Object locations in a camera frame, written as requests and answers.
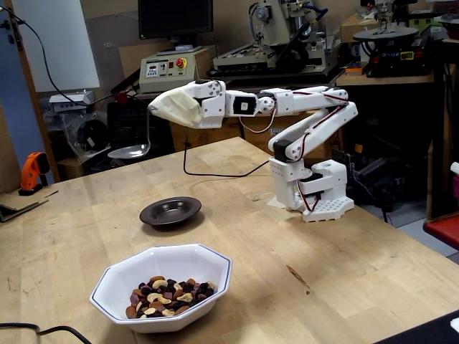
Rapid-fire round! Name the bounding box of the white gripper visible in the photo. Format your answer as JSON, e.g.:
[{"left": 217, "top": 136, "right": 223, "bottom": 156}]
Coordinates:
[{"left": 148, "top": 80, "right": 227, "bottom": 129}]

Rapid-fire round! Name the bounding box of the metal spoon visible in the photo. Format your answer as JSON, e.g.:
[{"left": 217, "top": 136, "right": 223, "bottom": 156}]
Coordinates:
[{"left": 107, "top": 107, "right": 152, "bottom": 160}]

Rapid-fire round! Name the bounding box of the white octagonal bowl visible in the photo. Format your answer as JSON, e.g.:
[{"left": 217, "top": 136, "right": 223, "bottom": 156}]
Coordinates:
[{"left": 89, "top": 243, "right": 233, "bottom": 334}]

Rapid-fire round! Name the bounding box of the nut and raisin mix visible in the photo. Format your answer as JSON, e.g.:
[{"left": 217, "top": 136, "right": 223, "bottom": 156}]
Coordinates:
[{"left": 125, "top": 274, "right": 218, "bottom": 320}]

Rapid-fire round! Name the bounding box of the brown plate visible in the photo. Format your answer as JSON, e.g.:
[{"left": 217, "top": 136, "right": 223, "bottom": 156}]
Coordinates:
[{"left": 138, "top": 196, "right": 202, "bottom": 226}]

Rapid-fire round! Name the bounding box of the beige control box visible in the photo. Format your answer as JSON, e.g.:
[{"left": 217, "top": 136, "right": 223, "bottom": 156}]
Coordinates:
[{"left": 138, "top": 48, "right": 202, "bottom": 94}]

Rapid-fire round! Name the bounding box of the wooden desk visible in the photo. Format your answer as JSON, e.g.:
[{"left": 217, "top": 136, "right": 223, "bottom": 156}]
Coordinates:
[{"left": 160, "top": 103, "right": 340, "bottom": 161}]

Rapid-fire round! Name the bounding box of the black storage crate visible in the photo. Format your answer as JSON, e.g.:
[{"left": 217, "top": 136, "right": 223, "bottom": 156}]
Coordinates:
[{"left": 106, "top": 101, "right": 175, "bottom": 157}]

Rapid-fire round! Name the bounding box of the black computer monitor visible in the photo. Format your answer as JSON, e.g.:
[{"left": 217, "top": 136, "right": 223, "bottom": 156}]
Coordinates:
[{"left": 138, "top": 0, "right": 214, "bottom": 57}]

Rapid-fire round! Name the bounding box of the clear plastic bag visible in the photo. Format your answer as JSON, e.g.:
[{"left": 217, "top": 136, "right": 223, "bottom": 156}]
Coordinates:
[{"left": 59, "top": 109, "right": 112, "bottom": 161}]

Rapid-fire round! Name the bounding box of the small white box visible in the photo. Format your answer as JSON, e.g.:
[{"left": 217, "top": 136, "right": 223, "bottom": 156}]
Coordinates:
[{"left": 48, "top": 90, "right": 95, "bottom": 113}]

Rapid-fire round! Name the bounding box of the grey milling machine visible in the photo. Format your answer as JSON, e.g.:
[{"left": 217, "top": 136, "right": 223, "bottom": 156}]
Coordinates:
[{"left": 209, "top": 0, "right": 341, "bottom": 85}]

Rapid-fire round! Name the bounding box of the white board panel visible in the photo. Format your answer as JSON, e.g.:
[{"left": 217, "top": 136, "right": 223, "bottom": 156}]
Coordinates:
[{"left": 11, "top": 0, "right": 101, "bottom": 93}]

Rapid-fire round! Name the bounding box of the orange hand tool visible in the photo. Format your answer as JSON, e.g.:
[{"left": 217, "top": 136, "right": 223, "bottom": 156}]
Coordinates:
[{"left": 18, "top": 151, "right": 51, "bottom": 196}]

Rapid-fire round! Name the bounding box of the brown cardboard box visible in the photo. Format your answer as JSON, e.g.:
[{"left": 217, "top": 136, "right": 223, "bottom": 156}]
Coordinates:
[{"left": 339, "top": 14, "right": 381, "bottom": 44}]

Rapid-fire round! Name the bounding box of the flat cardboard piece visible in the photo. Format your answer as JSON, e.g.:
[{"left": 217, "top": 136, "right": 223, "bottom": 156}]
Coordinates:
[{"left": 0, "top": 188, "right": 59, "bottom": 224}]

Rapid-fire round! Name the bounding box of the wooden shelf board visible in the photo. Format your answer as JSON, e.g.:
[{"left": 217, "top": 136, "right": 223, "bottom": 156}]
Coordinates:
[{"left": 336, "top": 71, "right": 435, "bottom": 87}]

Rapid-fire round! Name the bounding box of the black scroll saw machine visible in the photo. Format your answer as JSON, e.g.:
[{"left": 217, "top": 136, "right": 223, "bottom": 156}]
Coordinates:
[{"left": 353, "top": 17, "right": 435, "bottom": 79}]

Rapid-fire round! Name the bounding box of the white plastic object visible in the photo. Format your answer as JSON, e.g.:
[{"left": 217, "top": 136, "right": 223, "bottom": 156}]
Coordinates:
[{"left": 450, "top": 161, "right": 459, "bottom": 207}]

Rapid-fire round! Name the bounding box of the red chair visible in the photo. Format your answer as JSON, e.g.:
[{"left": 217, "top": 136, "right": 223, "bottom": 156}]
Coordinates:
[{"left": 422, "top": 214, "right": 459, "bottom": 250}]

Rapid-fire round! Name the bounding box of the long black cable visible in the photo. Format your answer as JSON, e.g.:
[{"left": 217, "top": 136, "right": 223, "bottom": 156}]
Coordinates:
[{"left": 0, "top": 6, "right": 270, "bottom": 178}]

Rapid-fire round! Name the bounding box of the wooden post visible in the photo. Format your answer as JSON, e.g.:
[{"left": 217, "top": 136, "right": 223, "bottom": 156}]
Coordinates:
[{"left": 4, "top": 0, "right": 61, "bottom": 183}]

